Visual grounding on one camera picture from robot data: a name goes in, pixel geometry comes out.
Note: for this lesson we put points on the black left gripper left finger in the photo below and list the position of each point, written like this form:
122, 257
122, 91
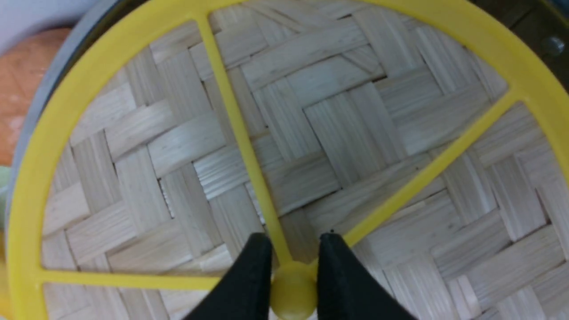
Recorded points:
244, 292

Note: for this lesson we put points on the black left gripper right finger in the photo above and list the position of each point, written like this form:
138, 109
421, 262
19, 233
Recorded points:
347, 291

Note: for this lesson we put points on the yellow woven bamboo steamer lid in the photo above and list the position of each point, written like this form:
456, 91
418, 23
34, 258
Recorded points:
423, 132

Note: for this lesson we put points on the stainless steel pot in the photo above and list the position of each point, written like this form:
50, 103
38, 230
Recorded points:
91, 27

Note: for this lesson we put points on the green checkered tablecloth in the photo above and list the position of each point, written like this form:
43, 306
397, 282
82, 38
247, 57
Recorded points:
5, 173

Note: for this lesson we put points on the orange toy fruit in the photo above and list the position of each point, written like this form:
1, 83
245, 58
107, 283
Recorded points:
21, 70

